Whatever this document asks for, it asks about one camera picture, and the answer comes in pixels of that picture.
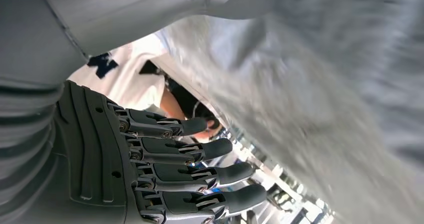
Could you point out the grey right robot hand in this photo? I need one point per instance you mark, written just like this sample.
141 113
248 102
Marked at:
99 156

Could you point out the plain grey parcel bag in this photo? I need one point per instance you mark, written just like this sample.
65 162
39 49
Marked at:
314 99

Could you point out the person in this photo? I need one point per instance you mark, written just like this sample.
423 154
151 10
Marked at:
132 79

